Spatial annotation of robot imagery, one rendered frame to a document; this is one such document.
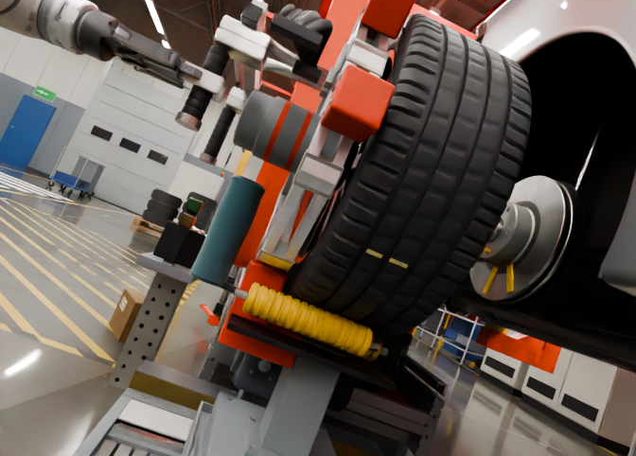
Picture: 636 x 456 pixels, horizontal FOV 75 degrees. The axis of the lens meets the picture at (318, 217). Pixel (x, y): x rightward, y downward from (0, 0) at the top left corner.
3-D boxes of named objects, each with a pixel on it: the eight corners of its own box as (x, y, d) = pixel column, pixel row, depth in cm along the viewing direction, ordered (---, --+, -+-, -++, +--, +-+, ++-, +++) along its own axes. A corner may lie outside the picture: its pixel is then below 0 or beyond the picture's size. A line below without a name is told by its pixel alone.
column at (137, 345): (136, 394, 136) (188, 274, 141) (106, 384, 135) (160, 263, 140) (144, 383, 146) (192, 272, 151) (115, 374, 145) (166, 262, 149)
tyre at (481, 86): (345, 366, 105) (547, 271, 51) (258, 333, 102) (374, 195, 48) (388, 174, 142) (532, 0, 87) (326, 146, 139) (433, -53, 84)
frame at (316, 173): (298, 281, 63) (423, -25, 69) (257, 265, 62) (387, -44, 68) (275, 262, 117) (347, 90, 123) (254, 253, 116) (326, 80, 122)
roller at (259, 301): (377, 365, 77) (388, 336, 78) (227, 308, 73) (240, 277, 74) (368, 357, 83) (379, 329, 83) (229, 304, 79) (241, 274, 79)
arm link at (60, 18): (28, 26, 64) (67, 43, 65) (55, -25, 65) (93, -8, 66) (56, 52, 73) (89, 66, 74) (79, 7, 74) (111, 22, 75)
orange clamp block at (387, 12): (396, 41, 77) (420, -9, 73) (358, 22, 76) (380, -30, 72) (393, 37, 83) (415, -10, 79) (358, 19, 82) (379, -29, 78)
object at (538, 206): (560, 304, 80) (587, 161, 89) (525, 289, 79) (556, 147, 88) (467, 305, 111) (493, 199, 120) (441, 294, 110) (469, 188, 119)
